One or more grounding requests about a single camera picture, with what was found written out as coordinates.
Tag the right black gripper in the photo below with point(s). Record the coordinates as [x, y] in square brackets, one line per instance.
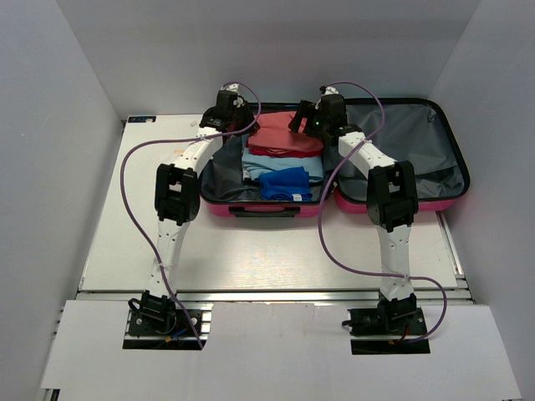
[307, 109]

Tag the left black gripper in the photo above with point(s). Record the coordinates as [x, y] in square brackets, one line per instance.
[246, 112]

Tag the salmon pink garment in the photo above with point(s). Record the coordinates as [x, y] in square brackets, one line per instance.
[275, 134]

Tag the bright red garment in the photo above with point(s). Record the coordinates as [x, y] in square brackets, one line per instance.
[284, 153]

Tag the pink hard-shell suitcase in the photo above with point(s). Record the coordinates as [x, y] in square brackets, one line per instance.
[414, 129]

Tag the light blue garment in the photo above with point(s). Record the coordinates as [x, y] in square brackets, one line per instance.
[258, 165]

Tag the royal blue towel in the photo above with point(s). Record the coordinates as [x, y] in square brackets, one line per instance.
[291, 184]

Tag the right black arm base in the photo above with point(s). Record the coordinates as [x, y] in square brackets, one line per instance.
[373, 334]

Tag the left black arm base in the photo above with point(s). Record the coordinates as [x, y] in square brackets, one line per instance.
[158, 323]

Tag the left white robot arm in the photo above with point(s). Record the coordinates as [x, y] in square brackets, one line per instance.
[178, 185]

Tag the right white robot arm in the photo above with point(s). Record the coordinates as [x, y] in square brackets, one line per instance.
[391, 195]

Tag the blue label sticker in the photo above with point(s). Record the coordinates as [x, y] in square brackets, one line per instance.
[141, 119]

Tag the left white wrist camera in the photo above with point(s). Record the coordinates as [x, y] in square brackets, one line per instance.
[231, 90]

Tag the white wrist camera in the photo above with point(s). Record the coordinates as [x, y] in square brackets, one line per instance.
[330, 90]
[231, 90]

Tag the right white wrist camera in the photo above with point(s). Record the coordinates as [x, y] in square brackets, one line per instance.
[330, 90]

